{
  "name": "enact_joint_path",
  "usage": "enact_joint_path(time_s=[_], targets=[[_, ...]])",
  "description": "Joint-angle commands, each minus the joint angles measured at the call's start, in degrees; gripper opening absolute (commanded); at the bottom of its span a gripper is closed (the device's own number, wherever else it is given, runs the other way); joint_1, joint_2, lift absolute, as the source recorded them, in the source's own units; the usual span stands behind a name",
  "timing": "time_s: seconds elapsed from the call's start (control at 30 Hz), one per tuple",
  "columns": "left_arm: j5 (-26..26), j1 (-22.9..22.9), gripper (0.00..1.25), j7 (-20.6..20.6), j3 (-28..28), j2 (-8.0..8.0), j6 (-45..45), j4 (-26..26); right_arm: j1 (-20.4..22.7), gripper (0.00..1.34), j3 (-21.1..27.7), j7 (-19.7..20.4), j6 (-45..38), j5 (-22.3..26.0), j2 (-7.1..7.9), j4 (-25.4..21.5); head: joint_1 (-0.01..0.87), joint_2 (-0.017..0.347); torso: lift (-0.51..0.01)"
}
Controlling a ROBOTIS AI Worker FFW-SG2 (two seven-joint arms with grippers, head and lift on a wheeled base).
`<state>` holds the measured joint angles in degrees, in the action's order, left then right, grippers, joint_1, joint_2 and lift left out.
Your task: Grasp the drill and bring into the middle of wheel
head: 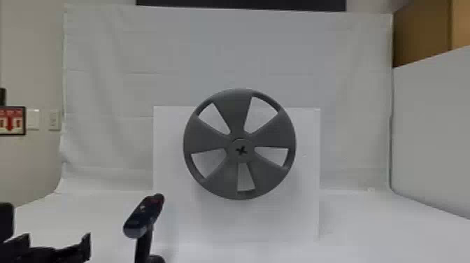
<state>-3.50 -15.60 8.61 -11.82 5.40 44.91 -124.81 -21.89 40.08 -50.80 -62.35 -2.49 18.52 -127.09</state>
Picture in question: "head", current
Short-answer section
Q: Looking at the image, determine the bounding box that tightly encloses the white wall switch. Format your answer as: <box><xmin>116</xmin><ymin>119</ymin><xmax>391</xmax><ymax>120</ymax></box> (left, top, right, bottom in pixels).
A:
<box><xmin>26</xmin><ymin>108</ymin><xmax>41</xmax><ymax>132</ymax></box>
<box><xmin>48</xmin><ymin>108</ymin><xmax>62</xmax><ymax>132</ymax></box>

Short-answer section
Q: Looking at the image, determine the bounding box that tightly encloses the grey wheel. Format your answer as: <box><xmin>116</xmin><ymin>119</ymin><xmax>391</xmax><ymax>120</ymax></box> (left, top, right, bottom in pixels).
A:
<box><xmin>182</xmin><ymin>87</ymin><xmax>297</xmax><ymax>201</ymax></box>

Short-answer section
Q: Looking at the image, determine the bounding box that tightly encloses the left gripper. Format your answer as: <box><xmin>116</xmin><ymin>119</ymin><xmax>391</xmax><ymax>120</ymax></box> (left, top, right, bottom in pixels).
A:
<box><xmin>0</xmin><ymin>232</ymin><xmax>92</xmax><ymax>263</ymax></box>

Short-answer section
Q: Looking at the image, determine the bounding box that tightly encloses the cardboard box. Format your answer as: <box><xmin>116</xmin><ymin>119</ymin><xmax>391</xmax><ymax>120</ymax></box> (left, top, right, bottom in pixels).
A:
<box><xmin>392</xmin><ymin>0</ymin><xmax>470</xmax><ymax>69</ymax></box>

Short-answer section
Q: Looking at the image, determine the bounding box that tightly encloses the drill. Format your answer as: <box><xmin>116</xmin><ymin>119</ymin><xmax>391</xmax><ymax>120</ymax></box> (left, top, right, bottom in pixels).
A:
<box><xmin>122</xmin><ymin>192</ymin><xmax>167</xmax><ymax>263</ymax></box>

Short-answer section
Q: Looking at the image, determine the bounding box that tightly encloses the red wall sign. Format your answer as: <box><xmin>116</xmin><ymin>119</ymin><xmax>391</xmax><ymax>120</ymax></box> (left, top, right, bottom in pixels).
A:
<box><xmin>0</xmin><ymin>106</ymin><xmax>27</xmax><ymax>136</ymax></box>

